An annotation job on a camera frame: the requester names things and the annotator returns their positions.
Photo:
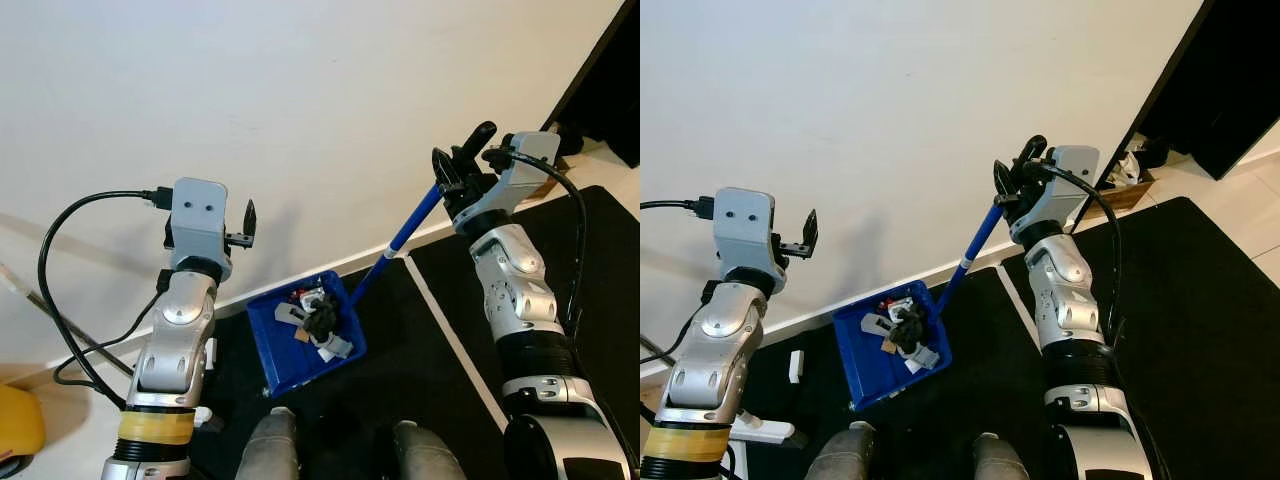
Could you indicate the white broom with black pole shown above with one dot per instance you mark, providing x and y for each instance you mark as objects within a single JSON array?
[
  {"x": 208, "y": 418},
  {"x": 765, "y": 432}
]

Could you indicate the black floor mat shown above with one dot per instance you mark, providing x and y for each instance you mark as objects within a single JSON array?
[
  {"x": 975, "y": 390},
  {"x": 1210, "y": 330},
  {"x": 610, "y": 260},
  {"x": 400, "y": 370}
]

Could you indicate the white label card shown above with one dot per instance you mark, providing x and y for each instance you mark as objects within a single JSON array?
[
  {"x": 906, "y": 305},
  {"x": 318, "y": 295}
]

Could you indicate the brown cardboard scrap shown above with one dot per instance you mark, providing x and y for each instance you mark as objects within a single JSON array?
[
  {"x": 301, "y": 335},
  {"x": 888, "y": 345}
]

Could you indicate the black crumpled cloth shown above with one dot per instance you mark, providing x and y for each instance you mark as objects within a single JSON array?
[
  {"x": 324, "y": 318},
  {"x": 910, "y": 328}
]

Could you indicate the small white block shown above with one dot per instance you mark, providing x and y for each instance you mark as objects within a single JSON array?
[
  {"x": 210, "y": 355},
  {"x": 796, "y": 366}
]

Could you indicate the white grey plastic scrap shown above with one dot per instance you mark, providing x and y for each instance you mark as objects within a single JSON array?
[
  {"x": 923, "y": 359},
  {"x": 336, "y": 348}
]

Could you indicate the grey robot right leg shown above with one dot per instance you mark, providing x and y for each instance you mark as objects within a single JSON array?
[
  {"x": 428, "y": 452},
  {"x": 1000, "y": 458}
]

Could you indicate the yellow wheeled bin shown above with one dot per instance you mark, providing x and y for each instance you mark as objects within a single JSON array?
[{"x": 18, "y": 425}]

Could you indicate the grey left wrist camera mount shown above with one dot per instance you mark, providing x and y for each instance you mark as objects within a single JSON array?
[
  {"x": 198, "y": 220},
  {"x": 745, "y": 235}
]

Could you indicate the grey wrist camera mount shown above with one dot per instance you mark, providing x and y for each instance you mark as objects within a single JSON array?
[
  {"x": 530, "y": 160},
  {"x": 198, "y": 220},
  {"x": 1072, "y": 180},
  {"x": 745, "y": 235}
]

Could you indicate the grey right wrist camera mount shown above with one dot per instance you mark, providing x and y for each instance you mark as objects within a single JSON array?
[
  {"x": 1072, "y": 180},
  {"x": 530, "y": 160}
]

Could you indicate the black wall end trim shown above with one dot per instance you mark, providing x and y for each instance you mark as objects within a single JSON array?
[
  {"x": 1160, "y": 90},
  {"x": 588, "y": 60}
]

